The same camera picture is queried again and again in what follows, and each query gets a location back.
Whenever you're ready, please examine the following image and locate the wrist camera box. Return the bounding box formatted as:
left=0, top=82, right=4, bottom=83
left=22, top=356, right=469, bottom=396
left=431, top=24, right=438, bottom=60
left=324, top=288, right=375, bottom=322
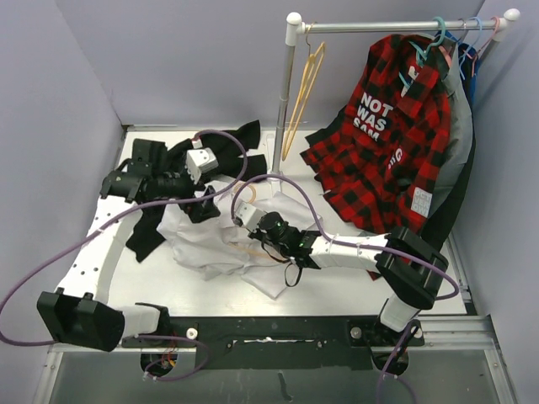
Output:
left=232, top=201, right=266, bottom=232
left=184, top=148, right=218, bottom=183

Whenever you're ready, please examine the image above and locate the teal hanger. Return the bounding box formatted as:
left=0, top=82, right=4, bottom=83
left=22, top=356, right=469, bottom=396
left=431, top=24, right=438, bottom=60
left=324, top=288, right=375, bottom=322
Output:
left=398, top=16, right=446, bottom=90

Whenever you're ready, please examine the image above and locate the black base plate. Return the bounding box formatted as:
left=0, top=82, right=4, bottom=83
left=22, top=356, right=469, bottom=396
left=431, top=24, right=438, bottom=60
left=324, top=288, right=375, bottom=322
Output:
left=121, top=316, right=424, bottom=370

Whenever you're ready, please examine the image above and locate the blue hanger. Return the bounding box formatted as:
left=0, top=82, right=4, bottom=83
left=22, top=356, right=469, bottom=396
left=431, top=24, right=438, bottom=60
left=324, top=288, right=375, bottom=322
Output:
left=457, top=16, right=484, bottom=81

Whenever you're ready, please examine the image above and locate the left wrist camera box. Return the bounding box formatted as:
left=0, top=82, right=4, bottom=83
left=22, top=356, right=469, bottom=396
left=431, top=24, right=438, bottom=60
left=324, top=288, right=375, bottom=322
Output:
left=184, top=148, right=218, bottom=183

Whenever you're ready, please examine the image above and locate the blue garment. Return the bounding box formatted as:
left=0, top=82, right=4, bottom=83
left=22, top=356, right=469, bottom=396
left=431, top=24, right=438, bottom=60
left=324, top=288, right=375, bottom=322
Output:
left=434, top=31, right=480, bottom=108

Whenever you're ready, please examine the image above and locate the white shirt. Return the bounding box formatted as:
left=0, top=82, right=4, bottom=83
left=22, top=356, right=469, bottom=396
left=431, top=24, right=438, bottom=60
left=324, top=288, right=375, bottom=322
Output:
left=157, top=183, right=316, bottom=300

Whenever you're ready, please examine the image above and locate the pink hanger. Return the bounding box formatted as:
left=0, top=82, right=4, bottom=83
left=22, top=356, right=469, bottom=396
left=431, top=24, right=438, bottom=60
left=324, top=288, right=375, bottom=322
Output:
left=471, top=16, right=501, bottom=77

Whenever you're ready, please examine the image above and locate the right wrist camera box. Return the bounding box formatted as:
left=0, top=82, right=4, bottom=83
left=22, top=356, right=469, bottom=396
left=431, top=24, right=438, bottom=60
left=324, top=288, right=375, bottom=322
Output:
left=232, top=201, right=266, bottom=232

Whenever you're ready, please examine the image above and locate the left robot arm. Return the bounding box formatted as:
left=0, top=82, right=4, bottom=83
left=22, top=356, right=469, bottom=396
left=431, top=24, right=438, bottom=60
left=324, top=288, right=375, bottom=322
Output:
left=37, top=139, right=218, bottom=352

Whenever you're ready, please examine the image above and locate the metal clothes rack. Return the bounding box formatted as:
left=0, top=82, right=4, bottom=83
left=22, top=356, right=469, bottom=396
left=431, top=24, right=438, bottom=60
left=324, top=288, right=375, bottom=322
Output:
left=267, top=8, right=520, bottom=192

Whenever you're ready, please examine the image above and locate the red black plaid shirt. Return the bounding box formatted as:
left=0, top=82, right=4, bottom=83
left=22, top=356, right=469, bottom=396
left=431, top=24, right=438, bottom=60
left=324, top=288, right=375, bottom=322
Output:
left=301, top=34, right=451, bottom=234

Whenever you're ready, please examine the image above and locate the yellow plastic hanger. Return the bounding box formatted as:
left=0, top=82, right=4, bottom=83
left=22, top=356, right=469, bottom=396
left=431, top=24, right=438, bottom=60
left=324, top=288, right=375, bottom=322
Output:
left=281, top=40, right=326, bottom=162

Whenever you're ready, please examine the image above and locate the black hanging garment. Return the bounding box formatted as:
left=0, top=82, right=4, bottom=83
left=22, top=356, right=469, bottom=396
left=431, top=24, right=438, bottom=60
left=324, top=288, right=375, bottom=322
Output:
left=420, top=121, right=476, bottom=251

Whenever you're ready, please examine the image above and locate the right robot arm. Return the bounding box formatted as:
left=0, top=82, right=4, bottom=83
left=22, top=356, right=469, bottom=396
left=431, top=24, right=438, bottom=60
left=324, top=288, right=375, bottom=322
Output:
left=243, top=211, right=448, bottom=344

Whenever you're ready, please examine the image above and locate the beige plastic hanger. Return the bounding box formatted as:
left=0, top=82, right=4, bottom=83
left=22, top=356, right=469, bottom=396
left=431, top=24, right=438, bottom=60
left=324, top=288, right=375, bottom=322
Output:
left=219, top=183, right=270, bottom=261

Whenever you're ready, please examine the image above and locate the grey garment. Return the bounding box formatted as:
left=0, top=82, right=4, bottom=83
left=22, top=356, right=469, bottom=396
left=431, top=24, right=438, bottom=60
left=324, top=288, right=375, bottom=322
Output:
left=429, top=41, right=472, bottom=218

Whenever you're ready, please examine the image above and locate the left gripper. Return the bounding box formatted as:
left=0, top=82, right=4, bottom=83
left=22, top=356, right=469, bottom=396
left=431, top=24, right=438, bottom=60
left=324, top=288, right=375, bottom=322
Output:
left=152, top=160, right=220, bottom=221

